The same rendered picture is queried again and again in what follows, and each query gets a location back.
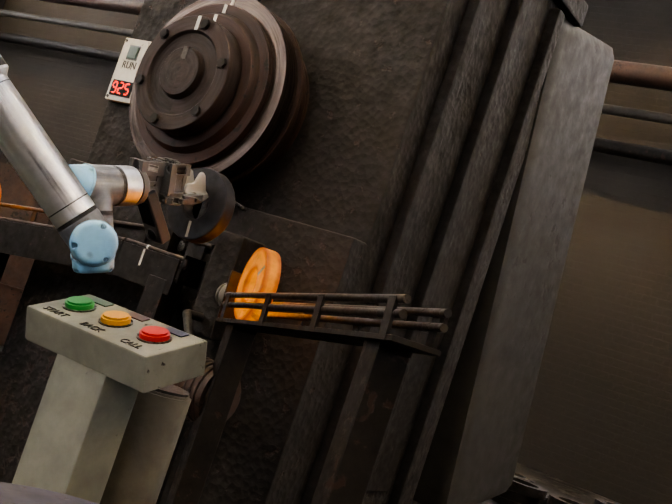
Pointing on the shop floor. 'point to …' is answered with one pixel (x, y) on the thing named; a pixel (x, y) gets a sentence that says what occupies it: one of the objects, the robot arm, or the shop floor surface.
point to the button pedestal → (94, 393)
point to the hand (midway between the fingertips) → (203, 196)
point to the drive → (520, 286)
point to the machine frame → (342, 226)
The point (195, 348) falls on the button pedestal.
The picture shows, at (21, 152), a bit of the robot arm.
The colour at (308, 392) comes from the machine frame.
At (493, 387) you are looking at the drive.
